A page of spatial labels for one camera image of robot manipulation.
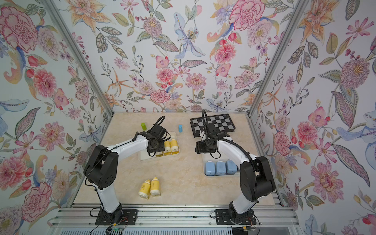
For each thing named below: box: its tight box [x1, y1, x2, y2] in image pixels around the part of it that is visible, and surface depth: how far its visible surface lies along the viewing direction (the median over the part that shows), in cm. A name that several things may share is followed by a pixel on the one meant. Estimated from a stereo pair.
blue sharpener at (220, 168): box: [215, 160, 227, 176], surface depth 86 cm
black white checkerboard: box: [189, 113, 236, 138], surface depth 112 cm
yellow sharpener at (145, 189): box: [138, 179, 151, 200], surface depth 78 cm
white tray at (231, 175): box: [205, 174, 241, 177], surface depth 88 cm
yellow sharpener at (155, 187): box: [150, 176, 162, 197], surface depth 78 cm
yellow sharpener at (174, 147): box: [170, 138, 180, 155], surface depth 95 cm
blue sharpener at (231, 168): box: [225, 158, 238, 175], surface depth 86 cm
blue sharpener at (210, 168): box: [205, 160, 216, 176], surface depth 86 cm
